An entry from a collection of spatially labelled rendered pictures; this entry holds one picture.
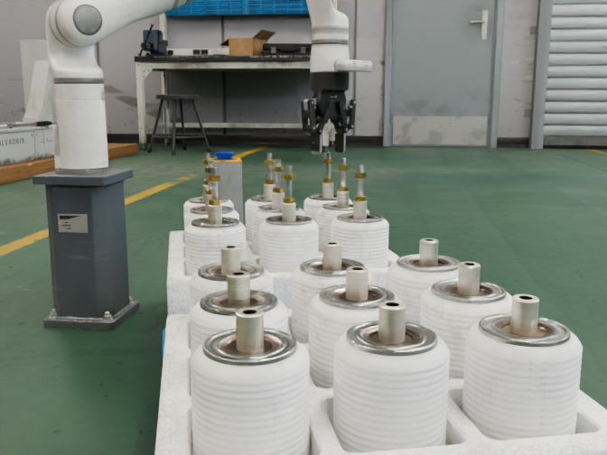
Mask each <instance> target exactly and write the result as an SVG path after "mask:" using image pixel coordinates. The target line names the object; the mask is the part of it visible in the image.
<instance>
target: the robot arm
mask: <svg viewBox="0 0 607 455"><path fill-rule="evenodd" d="M190 1H192V0H58V1H56V2H54V3H53V4H52V5H51V6H50V7H49V9H48V11H47V14H46V18H45V32H46V42H47V51H48V59H49V65H50V68H51V72H52V75H53V83H55V84H54V96H55V108H56V122H57V124H54V125H52V135H53V148H54V161H55V173H58V174H67V175H90V174H101V173H106V172H108V156H107V123H106V107H105V90H104V74H103V70H102V69H101V68H100V67H99V66H98V64H97V62H96V59H95V51H94V44H95V43H97V42H100V41H101V40H103V39H104V38H106V37H108V36H109V35H110V34H112V33H114V32H116V31H118V30H119V29H121V28H123V27H125V26H127V25H129V24H131V23H133V22H135V21H138V20H142V19H145V18H149V17H152V16H156V15H158V14H162V13H165V12H168V11H171V10H173V9H174V8H177V7H179V6H181V5H185V4H187V3H189V2H190ZM306 3H307V6H308V10H309V14H310V17H311V21H312V49H311V57H310V89H311V90H313V98H312V99H302V100H301V110H302V123H303V130H304V131H307V132H309V133H310V134H311V150H312V154H322V135H321V133H322V130H323V128H324V125H325V124H327V123H328V120H329V119H330V120H331V122H332V123H333V125H334V128H335V131H336V132H337V134H335V152H336V153H344V152H345V149H346V134H347V133H348V131H349V130H351V129H353V128H354V121H355V111H356V99H346V97H345V90H348V89H349V82H350V71H362V72H371V71H372V62H371V61H370V60H350V55H349V45H348V44H349V20H348V17H347V15H345V14H343V13H341V12H339V11H337V10H336V9H335V8H334V6H333V3H332V0H306ZM348 116H349V117H350V121H349V123H347V117H348ZM308 118H309V119H310V124H309V125H308ZM339 123H341V125H340V124H339ZM317 124H318V127H316V126H317Z"/></svg>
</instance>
